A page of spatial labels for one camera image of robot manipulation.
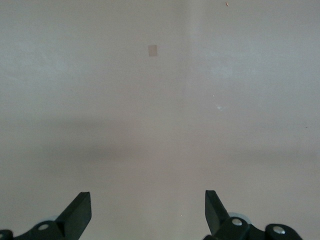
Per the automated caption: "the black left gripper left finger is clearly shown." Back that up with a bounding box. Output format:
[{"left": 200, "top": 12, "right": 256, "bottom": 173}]
[{"left": 0, "top": 191, "right": 92, "bottom": 240}]

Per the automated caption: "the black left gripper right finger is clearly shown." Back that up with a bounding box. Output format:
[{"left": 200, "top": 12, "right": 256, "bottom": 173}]
[{"left": 203, "top": 190, "right": 304, "bottom": 240}]

